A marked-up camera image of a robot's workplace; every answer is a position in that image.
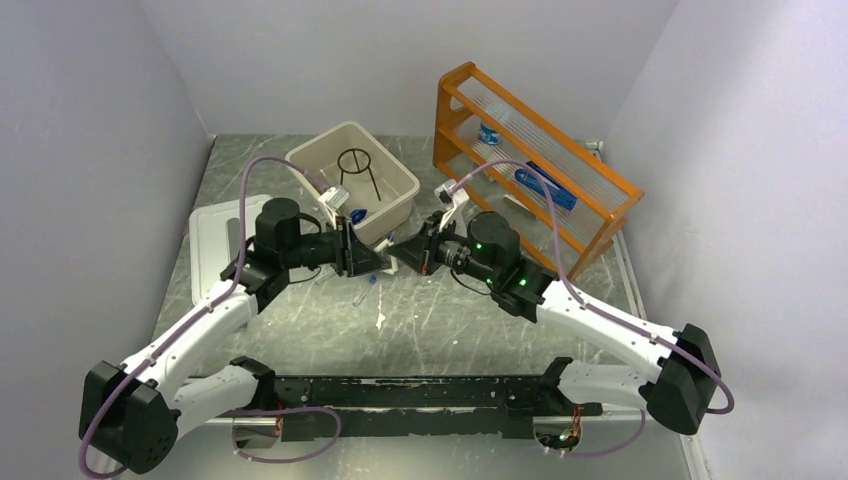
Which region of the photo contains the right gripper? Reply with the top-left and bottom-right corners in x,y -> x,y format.
389,210 -> 499,285

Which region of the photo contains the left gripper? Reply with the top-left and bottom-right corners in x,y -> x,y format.
281,215 -> 389,277

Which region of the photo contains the blue capped test tube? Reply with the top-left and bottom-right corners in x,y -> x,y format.
352,274 -> 377,307

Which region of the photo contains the black wire tripod stand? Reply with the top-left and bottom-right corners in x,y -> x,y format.
336,147 -> 382,201

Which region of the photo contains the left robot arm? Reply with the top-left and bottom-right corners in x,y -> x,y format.
78,198 -> 386,479

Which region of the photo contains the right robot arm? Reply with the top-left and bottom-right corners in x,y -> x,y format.
387,212 -> 721,435

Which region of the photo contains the beige plastic bin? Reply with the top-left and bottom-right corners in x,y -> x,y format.
285,121 -> 420,244

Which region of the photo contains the blue white container on shelf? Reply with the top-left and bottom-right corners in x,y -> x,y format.
478,121 -> 503,145

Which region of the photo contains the blue stapler on shelf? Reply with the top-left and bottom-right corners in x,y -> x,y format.
513,161 -> 577,211

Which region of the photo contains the orange wooden shelf rack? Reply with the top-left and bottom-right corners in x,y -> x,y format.
433,62 -> 644,280

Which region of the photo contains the white bin lid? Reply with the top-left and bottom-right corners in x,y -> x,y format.
189,200 -> 240,304

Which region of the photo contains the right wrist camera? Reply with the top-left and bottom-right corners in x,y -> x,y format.
434,179 -> 469,236

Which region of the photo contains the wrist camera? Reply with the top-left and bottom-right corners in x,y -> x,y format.
434,179 -> 469,236
318,186 -> 350,219

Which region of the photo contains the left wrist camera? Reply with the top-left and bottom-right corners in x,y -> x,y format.
318,186 -> 350,219

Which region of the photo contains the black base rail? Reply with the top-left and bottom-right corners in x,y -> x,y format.
247,375 -> 603,442

